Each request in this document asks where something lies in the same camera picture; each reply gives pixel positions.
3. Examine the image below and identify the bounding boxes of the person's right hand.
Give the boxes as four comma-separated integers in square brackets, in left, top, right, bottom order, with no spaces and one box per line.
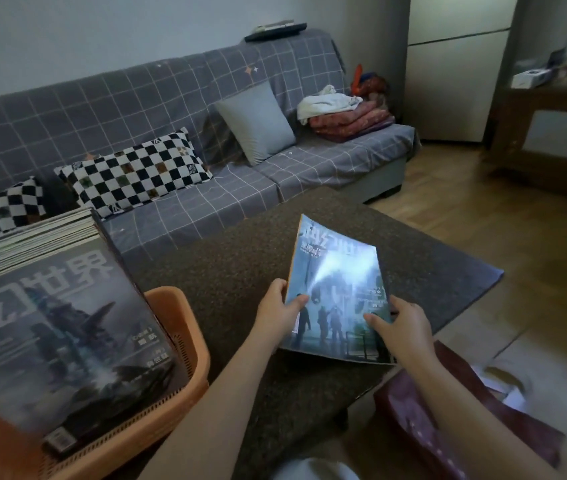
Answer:
[363,294,437,375]

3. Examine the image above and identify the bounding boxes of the person's left hand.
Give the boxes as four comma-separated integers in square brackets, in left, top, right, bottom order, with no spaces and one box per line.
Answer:
[251,278,310,345]

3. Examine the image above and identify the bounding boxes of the teal robot soldiers magazine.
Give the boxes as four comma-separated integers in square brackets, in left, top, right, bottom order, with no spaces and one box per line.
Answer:
[278,213,397,365]

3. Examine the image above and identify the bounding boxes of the orange plastic basket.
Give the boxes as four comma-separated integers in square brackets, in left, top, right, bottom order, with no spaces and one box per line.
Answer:
[0,286,211,480]

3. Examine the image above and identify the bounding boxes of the grey blue cover magazine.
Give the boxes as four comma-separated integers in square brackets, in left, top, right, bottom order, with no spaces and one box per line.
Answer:
[0,237,192,461]

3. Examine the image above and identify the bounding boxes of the thick stack of magazines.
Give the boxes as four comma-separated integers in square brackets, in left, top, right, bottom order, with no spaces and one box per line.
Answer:
[0,207,109,291]

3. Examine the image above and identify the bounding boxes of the person's left forearm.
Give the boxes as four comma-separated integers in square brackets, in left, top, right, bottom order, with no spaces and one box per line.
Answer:
[138,334,290,480]

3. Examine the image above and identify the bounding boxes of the person's light trousers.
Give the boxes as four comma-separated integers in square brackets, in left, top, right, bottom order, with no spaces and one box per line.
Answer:
[273,457,350,480]

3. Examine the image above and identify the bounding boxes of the dark speckled table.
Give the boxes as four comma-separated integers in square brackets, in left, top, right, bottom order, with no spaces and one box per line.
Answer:
[108,187,504,480]

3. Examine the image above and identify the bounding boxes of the white crumpled paper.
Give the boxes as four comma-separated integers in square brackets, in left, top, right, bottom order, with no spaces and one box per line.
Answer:
[478,362,532,411]

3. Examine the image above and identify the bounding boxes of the plain grey cushion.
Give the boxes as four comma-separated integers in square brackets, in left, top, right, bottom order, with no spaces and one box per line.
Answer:
[213,83,297,167]

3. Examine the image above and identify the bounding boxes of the black white checkered pillow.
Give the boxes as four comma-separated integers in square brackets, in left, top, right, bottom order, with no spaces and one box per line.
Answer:
[53,127,213,219]
[0,177,47,251]

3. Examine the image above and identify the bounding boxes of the folded dark red blanket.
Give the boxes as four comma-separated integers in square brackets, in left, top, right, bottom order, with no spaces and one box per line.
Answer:
[308,99,396,143]

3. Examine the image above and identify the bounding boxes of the white crumpled cloth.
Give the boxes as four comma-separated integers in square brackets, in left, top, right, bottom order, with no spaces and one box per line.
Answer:
[297,84,364,127]

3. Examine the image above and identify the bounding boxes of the wooden cabinet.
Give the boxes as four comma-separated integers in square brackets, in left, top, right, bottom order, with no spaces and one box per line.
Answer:
[486,82,567,203]

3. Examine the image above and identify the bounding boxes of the orange red bag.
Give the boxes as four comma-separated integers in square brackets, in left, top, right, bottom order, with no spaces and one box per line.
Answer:
[351,64,390,101]

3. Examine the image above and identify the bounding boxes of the white cabinet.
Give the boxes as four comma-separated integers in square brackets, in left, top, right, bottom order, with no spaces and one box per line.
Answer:
[403,0,520,144]

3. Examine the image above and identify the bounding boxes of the grey checked covered sofa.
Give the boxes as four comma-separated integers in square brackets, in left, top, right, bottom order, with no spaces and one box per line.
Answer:
[0,28,420,275]

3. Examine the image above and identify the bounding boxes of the black flat tray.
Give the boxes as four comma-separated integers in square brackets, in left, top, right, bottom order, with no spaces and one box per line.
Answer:
[244,23,308,43]

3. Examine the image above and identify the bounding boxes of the small white box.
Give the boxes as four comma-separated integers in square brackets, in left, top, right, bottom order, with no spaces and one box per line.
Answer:
[510,68,554,89]

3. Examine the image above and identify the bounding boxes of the pale booklet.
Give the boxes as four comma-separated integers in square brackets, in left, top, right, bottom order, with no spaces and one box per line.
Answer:
[254,19,296,33]

